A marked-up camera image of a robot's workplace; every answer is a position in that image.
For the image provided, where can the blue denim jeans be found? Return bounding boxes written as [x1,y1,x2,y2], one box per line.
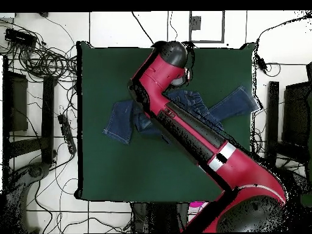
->
[102,85,260,146]

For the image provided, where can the dark grey square plate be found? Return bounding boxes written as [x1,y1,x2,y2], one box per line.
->
[190,15,202,30]

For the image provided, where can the black upright bar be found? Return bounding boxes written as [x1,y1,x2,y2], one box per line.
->
[264,80,280,168]

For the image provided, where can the black chair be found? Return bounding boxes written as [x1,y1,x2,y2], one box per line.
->
[282,62,312,166]

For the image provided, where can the dark green table cloth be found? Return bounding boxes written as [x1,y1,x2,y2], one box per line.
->
[74,41,257,205]

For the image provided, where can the pink round object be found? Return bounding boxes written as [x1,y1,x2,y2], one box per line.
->
[189,200,209,208]

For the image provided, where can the black power strip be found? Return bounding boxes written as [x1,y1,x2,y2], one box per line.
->
[57,113,77,155]

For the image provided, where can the black electronics box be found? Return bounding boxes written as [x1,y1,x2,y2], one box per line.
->
[4,27,38,48]

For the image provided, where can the grey wheeled base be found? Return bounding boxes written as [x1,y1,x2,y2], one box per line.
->
[0,161,52,234]

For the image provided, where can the thin black cable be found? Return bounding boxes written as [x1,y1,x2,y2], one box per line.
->
[131,11,155,45]
[167,10,178,42]

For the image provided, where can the black cable with adapter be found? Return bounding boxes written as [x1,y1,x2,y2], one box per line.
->
[255,14,312,76]

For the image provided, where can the tangled black cable bundle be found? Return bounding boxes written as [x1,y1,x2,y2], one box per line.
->
[4,19,78,85]

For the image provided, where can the black metal frame stand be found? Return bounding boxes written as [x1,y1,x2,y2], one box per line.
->
[2,55,58,171]

